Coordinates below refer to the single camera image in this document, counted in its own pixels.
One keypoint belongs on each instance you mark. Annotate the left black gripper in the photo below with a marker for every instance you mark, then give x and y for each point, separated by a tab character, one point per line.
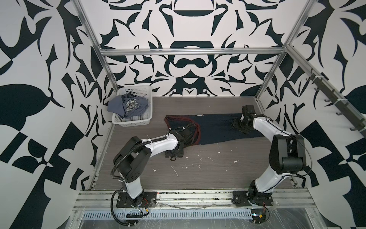
180	154

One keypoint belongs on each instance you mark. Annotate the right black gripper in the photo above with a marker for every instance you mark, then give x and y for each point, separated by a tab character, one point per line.
235	123

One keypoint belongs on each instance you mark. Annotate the navy tank top red trim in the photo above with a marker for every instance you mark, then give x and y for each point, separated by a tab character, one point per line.
205	129

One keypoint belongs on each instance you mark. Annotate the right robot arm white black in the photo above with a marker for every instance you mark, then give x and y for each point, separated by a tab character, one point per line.
287	157

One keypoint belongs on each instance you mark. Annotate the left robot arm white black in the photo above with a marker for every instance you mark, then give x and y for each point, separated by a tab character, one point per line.
130	162

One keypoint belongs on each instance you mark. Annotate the grey blue printed tank top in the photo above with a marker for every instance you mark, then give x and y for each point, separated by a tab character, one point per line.
128	105

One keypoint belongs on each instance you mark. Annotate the white plastic laundry basket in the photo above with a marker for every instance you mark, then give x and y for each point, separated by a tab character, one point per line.
144	119

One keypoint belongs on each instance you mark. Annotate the small green circuit board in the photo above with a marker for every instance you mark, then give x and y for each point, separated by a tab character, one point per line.
259	216

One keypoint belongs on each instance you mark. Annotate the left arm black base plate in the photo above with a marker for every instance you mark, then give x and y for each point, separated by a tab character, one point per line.
144	200

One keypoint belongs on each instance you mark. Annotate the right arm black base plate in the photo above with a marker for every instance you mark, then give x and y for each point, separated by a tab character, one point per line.
244	199

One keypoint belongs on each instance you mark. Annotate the white slotted cable duct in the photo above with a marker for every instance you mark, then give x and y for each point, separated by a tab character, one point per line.
172	214

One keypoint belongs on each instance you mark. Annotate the black wall hook rack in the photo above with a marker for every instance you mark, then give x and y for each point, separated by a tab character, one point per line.
335	98

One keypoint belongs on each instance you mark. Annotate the aluminium frame enclosure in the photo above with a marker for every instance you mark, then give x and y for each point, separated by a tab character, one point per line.
264	49

